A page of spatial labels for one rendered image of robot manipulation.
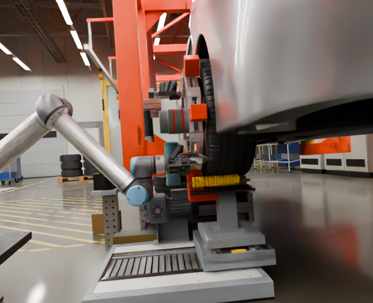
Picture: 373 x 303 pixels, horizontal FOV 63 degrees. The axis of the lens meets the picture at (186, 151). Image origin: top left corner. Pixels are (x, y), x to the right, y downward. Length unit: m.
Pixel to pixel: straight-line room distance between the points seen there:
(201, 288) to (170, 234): 0.79
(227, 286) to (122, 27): 1.77
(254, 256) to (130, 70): 1.44
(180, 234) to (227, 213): 0.54
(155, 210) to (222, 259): 0.60
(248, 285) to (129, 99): 1.40
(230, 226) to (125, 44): 1.41
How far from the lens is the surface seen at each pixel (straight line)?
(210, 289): 1.46
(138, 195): 1.32
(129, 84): 2.21
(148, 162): 1.45
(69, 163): 10.14
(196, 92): 1.49
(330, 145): 4.69
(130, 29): 2.33
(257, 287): 1.50
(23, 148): 1.65
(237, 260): 1.60
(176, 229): 2.17
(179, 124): 1.66
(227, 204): 1.73
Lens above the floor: 0.67
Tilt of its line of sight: level
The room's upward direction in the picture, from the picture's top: 4 degrees counter-clockwise
